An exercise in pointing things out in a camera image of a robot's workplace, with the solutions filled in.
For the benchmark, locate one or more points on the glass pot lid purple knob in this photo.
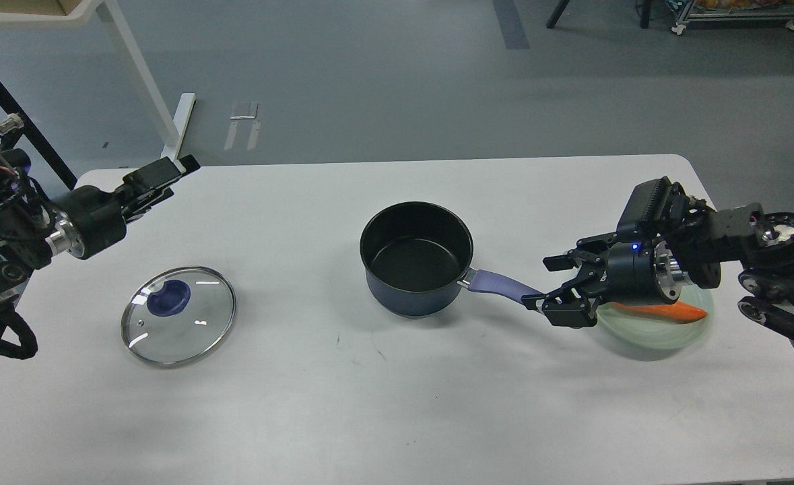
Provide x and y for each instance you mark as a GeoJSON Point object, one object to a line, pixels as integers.
{"type": "Point", "coordinates": [179, 316]}

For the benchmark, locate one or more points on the pale green plate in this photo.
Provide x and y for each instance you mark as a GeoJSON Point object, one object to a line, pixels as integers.
{"type": "Point", "coordinates": [657, 334]}

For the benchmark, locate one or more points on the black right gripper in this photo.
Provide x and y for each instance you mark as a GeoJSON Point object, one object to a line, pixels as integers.
{"type": "Point", "coordinates": [633, 274]}

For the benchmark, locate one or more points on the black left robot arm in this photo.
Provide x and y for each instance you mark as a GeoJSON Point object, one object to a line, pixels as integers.
{"type": "Point", "coordinates": [35, 228]}

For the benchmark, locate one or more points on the orange toy carrot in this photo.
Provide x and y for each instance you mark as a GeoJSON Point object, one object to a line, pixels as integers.
{"type": "Point", "coordinates": [678, 312]}

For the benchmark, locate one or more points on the black metal rack frame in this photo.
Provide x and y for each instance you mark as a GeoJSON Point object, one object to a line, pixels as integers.
{"type": "Point", "coordinates": [16, 123]}

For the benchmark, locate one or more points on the dark blue saucepan purple handle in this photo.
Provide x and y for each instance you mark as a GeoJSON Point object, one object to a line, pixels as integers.
{"type": "Point", "coordinates": [418, 256]}

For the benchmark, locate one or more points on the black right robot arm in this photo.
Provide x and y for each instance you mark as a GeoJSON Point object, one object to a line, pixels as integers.
{"type": "Point", "coordinates": [665, 242]}

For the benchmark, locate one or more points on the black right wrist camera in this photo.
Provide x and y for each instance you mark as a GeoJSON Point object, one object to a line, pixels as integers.
{"type": "Point", "coordinates": [646, 213]}

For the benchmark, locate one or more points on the metal cart with casters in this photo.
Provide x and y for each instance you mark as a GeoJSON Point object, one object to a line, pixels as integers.
{"type": "Point", "coordinates": [687, 12]}

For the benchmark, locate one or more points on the white table leg frame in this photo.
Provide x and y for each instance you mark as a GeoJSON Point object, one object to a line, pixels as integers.
{"type": "Point", "coordinates": [57, 15]}

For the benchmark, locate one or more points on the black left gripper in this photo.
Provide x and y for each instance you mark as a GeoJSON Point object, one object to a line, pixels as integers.
{"type": "Point", "coordinates": [88, 220]}

